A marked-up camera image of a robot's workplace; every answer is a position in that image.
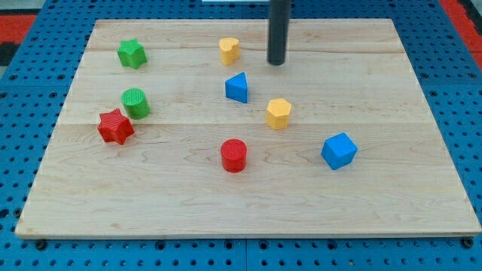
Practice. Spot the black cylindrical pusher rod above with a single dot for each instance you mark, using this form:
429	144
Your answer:
279	16

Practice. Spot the blue triangle block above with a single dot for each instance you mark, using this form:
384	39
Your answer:
236	88

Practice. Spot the yellow hexagon block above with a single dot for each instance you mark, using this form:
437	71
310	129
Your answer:
278	113

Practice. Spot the yellow heart block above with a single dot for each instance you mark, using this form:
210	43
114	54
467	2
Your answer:
229	50

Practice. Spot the red cylinder block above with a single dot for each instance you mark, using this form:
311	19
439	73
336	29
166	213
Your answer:
233	155

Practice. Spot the blue cube block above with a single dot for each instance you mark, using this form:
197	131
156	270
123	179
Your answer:
338	151

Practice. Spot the light wooden board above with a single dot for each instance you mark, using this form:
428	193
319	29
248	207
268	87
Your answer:
167	181

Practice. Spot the green star block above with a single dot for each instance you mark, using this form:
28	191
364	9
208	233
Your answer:
131	53

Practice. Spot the green cylinder block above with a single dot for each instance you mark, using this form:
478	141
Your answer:
135	103

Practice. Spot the red star block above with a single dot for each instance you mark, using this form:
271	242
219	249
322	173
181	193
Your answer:
115	127

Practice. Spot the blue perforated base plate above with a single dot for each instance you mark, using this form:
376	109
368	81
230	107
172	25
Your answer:
35	85

